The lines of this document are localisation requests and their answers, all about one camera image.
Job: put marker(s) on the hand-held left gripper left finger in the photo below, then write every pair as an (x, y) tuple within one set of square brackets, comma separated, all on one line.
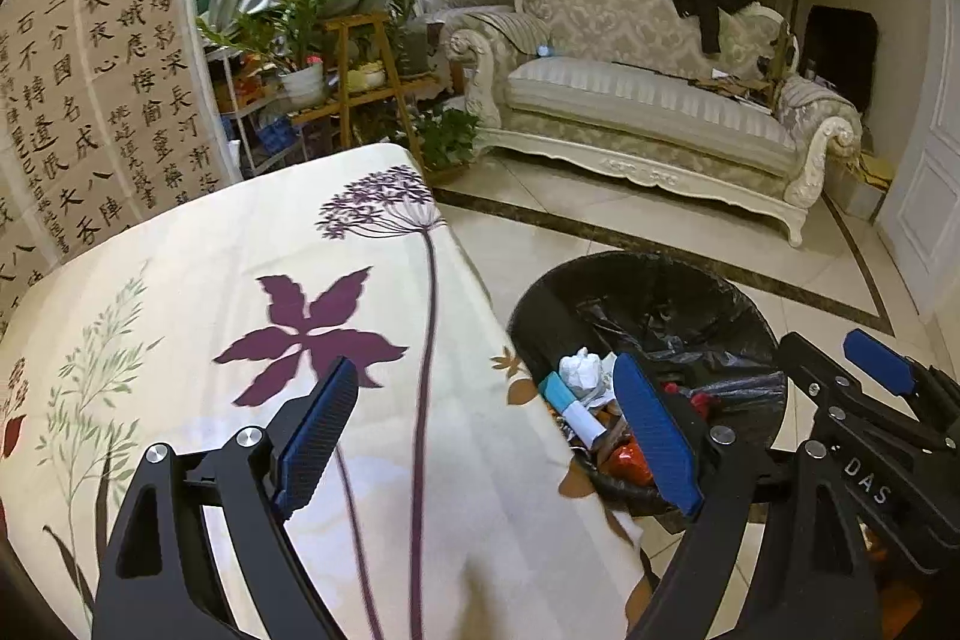
[(319, 437)]

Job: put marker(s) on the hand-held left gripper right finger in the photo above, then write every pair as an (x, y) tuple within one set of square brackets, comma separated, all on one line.
[(656, 430)]

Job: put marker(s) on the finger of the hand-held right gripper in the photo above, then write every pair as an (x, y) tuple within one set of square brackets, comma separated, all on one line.
[(832, 385), (877, 359)]

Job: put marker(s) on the orange plastic bag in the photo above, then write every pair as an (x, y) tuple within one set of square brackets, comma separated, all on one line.
[(630, 461)]

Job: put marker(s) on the dark red knotted cloth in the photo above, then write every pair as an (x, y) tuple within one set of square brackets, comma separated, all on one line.
[(701, 400)]

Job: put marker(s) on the teal and white sachet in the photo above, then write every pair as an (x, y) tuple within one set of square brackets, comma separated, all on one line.
[(570, 404)]

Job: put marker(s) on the white tissue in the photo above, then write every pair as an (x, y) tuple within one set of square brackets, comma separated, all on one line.
[(581, 370)]

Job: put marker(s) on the bin with black liner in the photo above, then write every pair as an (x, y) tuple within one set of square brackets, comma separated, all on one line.
[(660, 302)]

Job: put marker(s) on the white door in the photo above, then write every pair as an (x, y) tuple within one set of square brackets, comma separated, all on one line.
[(922, 197)]

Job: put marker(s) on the blue crate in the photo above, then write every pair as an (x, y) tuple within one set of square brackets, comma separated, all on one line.
[(276, 138)]

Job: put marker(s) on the black cabinet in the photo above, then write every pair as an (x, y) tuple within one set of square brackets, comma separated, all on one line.
[(840, 55)]

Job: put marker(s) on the ornate white sofa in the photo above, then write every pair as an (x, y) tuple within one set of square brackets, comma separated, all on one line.
[(637, 115)]

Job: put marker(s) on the leafy floor plant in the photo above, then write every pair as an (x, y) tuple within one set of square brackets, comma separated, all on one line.
[(446, 138)]

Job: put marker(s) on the white metal rack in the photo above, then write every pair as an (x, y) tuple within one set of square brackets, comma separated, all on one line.
[(240, 108)]

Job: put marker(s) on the potted plant in white pot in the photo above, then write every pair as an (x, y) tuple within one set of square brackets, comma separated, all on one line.
[(302, 85)]

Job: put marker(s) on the wooden plant stand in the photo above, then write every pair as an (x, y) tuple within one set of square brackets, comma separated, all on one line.
[(341, 78)]

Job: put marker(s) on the small yellow pot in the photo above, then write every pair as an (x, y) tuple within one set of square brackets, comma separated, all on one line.
[(366, 78)]

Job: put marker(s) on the calligraphy wall hanging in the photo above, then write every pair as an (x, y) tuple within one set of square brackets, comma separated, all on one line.
[(97, 48)]

